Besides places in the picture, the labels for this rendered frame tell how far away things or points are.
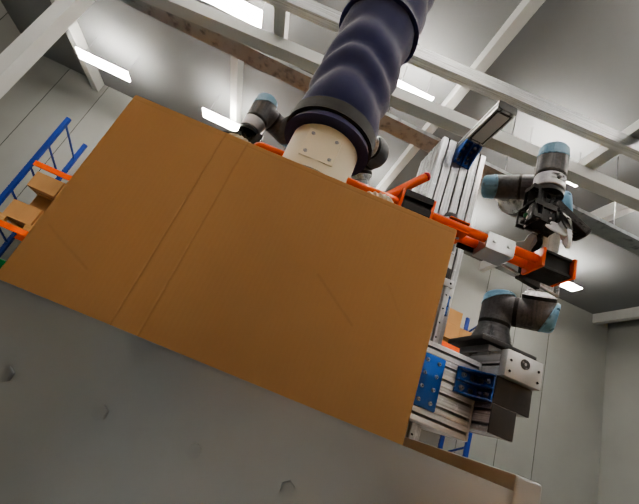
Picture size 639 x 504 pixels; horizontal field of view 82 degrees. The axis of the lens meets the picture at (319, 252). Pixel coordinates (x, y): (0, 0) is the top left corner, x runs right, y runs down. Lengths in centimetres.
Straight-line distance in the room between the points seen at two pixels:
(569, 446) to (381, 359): 1248
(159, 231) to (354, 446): 40
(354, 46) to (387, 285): 64
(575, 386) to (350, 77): 1273
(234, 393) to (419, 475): 19
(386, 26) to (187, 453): 103
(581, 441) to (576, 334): 293
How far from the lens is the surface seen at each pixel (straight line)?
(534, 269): 99
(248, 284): 55
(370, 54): 102
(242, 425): 38
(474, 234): 92
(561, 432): 1283
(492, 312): 158
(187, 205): 61
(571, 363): 1332
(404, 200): 87
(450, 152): 202
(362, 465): 40
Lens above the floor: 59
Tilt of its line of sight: 22 degrees up
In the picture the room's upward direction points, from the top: 22 degrees clockwise
